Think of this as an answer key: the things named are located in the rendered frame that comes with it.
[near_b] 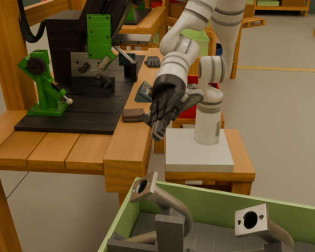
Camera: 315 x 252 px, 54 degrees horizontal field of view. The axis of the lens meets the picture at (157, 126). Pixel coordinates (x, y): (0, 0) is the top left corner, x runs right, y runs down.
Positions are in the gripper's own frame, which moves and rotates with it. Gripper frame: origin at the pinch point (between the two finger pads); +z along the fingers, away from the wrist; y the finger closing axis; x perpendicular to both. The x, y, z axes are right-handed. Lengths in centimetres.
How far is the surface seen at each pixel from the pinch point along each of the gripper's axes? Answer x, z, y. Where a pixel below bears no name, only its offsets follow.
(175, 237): 8.8, 17.8, 0.3
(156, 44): 106, -404, -205
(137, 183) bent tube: -0.4, 12.3, -1.2
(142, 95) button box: 23, -71, -50
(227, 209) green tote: 36.4, -5.6, -8.9
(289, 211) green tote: 43.7, -5.5, 5.0
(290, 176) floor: 171, -121, -46
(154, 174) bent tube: -0.6, 12.1, 2.9
